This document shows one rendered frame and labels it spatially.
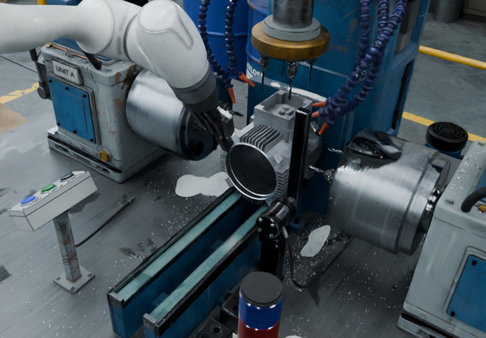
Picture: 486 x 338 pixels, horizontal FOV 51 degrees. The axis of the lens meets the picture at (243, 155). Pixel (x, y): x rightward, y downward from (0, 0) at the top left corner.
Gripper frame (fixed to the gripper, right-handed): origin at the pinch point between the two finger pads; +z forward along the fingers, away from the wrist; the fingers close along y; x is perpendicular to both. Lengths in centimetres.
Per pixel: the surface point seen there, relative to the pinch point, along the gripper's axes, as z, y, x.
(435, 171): 1.2, -45.7, -11.5
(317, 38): -11.8, -13.1, -25.9
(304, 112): -13.0, -20.0, -6.8
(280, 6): -19.5, -5.4, -25.6
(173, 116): 1.6, 17.2, -1.1
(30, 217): -17.2, 17.6, 38.2
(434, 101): 232, 6, -183
